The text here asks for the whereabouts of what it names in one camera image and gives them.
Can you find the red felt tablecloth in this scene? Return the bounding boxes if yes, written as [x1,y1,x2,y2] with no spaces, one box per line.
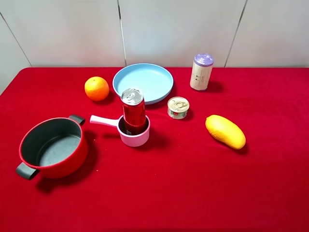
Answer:
[0,68,309,232]

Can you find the orange fruit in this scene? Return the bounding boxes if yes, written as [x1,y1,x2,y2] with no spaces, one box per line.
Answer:
[84,76,110,102]

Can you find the light blue plate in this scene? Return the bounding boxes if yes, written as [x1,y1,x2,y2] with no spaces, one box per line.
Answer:
[112,63,174,105]

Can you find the red soda can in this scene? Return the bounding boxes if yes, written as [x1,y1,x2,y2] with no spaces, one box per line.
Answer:
[121,88,146,135]

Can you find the red pot with black handles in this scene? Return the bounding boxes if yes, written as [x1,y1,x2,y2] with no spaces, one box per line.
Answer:
[16,115,88,180]

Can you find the yellow mango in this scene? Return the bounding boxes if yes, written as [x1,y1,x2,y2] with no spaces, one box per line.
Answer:
[205,115,246,149]

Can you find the pink saucepan with handle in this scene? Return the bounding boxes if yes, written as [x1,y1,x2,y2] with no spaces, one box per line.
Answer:
[90,115,150,147]

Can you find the purple bag roll with label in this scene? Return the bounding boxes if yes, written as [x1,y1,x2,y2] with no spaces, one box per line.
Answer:
[190,53,214,91]

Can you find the small tin can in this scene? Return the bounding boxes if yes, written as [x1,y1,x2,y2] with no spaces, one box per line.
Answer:
[168,97,190,120]

